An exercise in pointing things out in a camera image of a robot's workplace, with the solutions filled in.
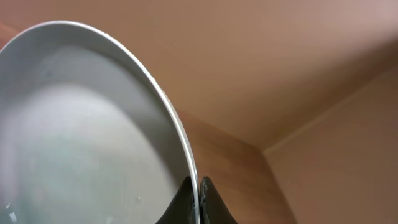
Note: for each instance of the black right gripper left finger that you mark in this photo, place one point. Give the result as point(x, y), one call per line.
point(181, 208)

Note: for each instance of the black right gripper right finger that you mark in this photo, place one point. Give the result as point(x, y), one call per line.
point(212, 207)

